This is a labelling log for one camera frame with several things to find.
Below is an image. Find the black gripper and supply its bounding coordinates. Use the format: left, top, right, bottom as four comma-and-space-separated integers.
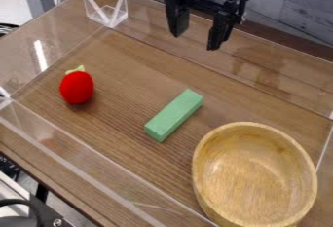
164, 0, 248, 51

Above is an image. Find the green rectangular block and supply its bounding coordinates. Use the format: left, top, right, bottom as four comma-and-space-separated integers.
144, 89, 203, 142

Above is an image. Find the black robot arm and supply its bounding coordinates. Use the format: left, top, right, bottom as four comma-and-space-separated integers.
164, 0, 250, 51

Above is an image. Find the light wooden bowl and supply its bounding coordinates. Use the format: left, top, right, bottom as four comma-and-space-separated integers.
191, 122, 317, 227

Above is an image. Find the red toy strawberry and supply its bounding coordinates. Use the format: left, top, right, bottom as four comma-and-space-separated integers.
60, 65, 93, 104

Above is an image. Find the black clamp with bolt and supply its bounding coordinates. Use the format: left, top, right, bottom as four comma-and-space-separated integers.
29, 196, 73, 227

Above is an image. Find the clear acrylic enclosure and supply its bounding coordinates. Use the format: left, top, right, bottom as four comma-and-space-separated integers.
0, 0, 333, 227

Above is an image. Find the black cable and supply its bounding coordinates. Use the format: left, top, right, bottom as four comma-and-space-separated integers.
0, 198, 44, 227

